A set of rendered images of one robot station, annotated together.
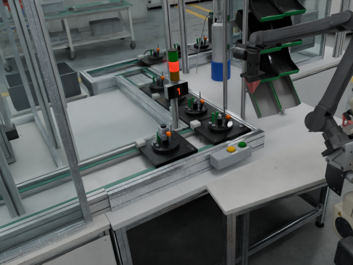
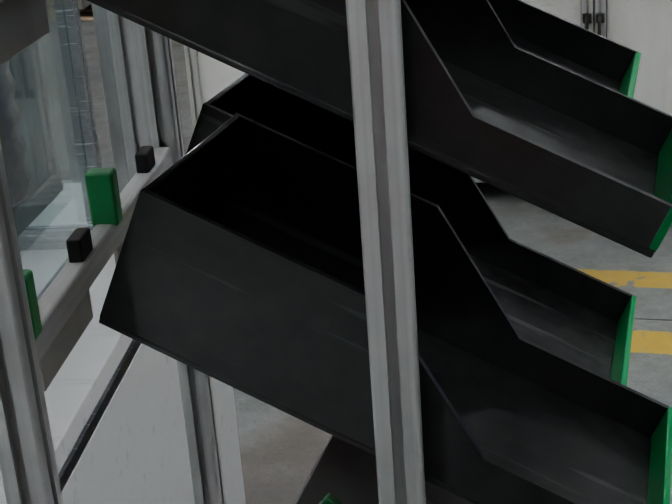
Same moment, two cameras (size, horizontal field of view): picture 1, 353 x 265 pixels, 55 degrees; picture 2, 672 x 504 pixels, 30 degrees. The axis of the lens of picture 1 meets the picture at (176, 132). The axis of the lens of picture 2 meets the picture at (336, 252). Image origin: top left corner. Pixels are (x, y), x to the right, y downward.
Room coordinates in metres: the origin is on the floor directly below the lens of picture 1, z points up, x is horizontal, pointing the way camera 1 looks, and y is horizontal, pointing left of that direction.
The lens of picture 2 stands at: (1.52, 0.01, 1.54)
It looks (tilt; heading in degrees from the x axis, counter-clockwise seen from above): 21 degrees down; 304
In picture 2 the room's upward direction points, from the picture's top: 4 degrees counter-clockwise
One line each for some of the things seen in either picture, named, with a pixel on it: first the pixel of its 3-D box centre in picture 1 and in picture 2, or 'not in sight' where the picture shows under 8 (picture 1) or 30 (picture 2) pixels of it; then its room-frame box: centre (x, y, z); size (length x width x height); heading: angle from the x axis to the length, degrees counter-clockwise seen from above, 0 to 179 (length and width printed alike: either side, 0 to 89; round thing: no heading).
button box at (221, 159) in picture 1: (230, 154); not in sight; (1.42, -0.26, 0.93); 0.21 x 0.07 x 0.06; 118
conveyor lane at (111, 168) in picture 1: (170, 151); not in sight; (1.53, 0.04, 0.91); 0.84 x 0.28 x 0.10; 118
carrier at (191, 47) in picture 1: (200, 41); not in sight; (3.19, -0.30, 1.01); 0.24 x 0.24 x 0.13; 28
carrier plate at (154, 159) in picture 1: (165, 148); not in sight; (1.49, 0.06, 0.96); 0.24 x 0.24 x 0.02; 28
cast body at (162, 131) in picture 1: (163, 130); not in sight; (1.50, 0.07, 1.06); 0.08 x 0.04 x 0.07; 25
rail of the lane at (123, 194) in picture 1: (192, 164); not in sight; (1.39, -0.07, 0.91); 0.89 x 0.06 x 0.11; 118
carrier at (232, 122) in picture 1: (219, 120); not in sight; (1.64, -0.24, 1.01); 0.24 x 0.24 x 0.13; 28
